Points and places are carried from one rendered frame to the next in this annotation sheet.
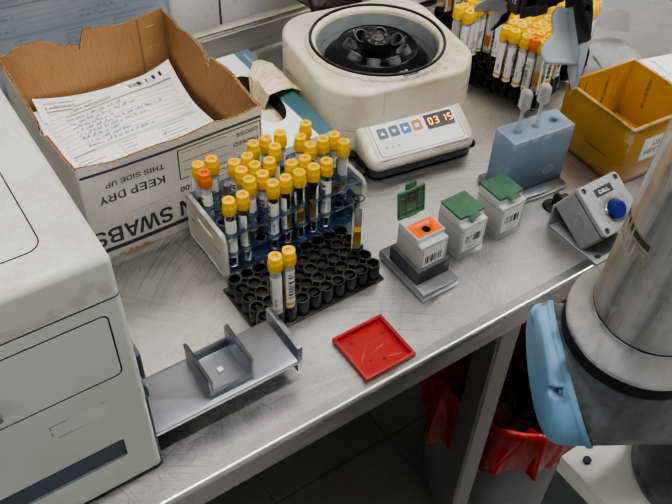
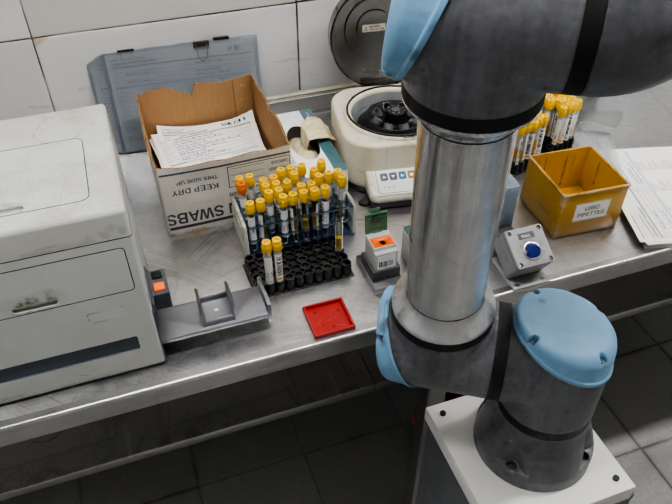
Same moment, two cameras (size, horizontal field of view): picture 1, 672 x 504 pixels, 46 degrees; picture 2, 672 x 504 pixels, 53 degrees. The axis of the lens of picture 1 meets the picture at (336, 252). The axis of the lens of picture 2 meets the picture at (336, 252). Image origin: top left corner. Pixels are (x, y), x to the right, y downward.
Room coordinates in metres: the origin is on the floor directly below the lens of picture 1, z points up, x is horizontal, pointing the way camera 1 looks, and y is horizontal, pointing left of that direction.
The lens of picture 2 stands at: (-0.15, -0.26, 1.68)
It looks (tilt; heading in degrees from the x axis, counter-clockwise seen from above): 42 degrees down; 16
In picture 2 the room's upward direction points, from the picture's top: straight up
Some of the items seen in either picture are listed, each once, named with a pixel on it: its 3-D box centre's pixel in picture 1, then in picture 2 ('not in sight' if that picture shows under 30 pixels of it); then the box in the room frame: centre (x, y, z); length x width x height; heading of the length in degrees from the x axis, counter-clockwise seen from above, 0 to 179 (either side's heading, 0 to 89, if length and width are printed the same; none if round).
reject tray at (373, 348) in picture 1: (373, 347); (328, 317); (0.55, -0.05, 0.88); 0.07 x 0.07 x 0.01; 35
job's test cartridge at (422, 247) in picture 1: (421, 245); (380, 254); (0.68, -0.10, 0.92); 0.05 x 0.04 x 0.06; 36
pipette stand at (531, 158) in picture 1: (528, 156); (485, 206); (0.86, -0.26, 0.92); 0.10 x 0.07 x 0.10; 120
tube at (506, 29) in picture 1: (500, 58); not in sight; (1.09, -0.24, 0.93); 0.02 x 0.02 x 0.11
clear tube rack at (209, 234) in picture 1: (277, 206); (294, 215); (0.75, 0.08, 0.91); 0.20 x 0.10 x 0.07; 125
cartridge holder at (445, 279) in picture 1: (418, 261); (380, 266); (0.68, -0.10, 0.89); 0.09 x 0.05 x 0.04; 36
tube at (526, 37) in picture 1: (519, 66); not in sight; (1.07, -0.27, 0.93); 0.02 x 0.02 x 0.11
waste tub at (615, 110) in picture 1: (624, 121); (572, 191); (0.95, -0.41, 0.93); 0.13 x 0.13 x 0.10; 32
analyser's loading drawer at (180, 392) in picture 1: (200, 376); (201, 311); (0.48, 0.13, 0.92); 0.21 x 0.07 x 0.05; 125
